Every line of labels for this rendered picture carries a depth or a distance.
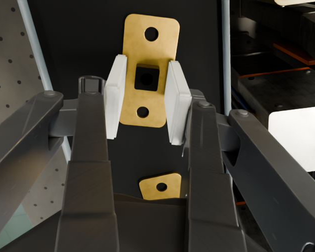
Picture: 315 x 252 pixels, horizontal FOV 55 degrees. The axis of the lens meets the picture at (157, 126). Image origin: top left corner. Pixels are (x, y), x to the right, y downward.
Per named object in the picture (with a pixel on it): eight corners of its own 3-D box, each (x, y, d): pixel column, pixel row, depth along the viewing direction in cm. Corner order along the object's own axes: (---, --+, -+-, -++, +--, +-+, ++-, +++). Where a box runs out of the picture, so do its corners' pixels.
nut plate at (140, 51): (164, 126, 25) (165, 133, 24) (117, 122, 24) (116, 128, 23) (180, 19, 21) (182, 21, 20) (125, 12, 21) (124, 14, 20)
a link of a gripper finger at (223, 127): (193, 123, 14) (255, 129, 14) (182, 87, 19) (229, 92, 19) (188, 150, 15) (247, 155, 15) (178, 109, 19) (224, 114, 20)
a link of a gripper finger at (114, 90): (115, 140, 16) (101, 139, 16) (124, 94, 23) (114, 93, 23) (119, 88, 15) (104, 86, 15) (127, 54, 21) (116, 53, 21)
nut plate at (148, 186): (196, 237, 30) (197, 247, 29) (159, 244, 31) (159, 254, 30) (179, 170, 27) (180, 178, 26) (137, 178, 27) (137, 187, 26)
